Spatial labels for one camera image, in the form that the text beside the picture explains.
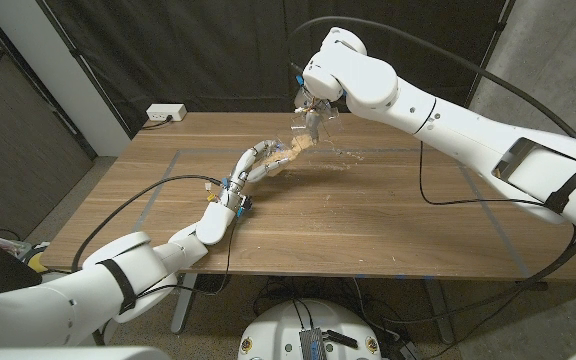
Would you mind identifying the clear cup with brown sugar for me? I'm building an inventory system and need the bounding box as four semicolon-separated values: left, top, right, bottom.
290;102;343;151

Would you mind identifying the dark brown door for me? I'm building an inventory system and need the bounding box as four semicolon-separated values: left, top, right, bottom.
0;0;94;241

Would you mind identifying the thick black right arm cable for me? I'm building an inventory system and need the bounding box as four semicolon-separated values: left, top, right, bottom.
286;15;576;326

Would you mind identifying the black power strip cable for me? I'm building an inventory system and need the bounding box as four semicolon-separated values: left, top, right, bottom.
140;114;174;130

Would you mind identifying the clear plastic cup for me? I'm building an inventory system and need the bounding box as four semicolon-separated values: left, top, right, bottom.
271;130;315;177

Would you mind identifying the black fabric backdrop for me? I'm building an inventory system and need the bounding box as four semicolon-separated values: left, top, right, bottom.
42;0;514;136

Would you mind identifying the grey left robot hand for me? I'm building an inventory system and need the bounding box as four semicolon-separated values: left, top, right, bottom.
220;139;294;208

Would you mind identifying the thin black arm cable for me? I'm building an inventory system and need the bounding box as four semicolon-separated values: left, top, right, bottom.
417;141;545;207
135;218;240;302

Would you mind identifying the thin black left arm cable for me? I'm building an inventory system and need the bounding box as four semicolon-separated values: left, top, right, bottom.
135;218;240;302

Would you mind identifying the white power strip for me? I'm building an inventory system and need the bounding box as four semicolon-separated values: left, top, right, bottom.
145;102;188;122

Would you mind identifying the grey ribbed electronics box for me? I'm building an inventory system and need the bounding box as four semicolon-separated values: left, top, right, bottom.
299;327;328;360

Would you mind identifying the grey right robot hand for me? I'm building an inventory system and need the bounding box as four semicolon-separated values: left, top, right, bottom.
294;88;340;141

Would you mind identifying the black flat module on base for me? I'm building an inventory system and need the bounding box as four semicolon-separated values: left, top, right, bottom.
325;329;359;349

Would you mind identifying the yellow floor object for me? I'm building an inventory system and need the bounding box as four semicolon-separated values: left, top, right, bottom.
30;252;50;275

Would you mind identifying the grey table leg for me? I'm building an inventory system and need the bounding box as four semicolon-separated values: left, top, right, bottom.
170;273;199;334
423;277;455;344

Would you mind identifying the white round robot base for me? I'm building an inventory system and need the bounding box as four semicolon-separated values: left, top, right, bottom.
237;298;383;360

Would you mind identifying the colourful crumpled cloth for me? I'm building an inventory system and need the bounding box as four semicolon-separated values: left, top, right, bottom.
0;233;35;257

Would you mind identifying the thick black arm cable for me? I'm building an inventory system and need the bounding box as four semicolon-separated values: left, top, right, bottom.
286;15;576;326
70;174;228;274

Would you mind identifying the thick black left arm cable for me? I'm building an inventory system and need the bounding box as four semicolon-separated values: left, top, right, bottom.
70;174;228;274

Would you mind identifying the black backdrop stand pole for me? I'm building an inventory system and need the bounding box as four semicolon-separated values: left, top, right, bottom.
35;0;135;139
461;0;518;114

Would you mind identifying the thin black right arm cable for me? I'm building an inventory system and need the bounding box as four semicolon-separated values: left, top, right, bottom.
417;141;545;207

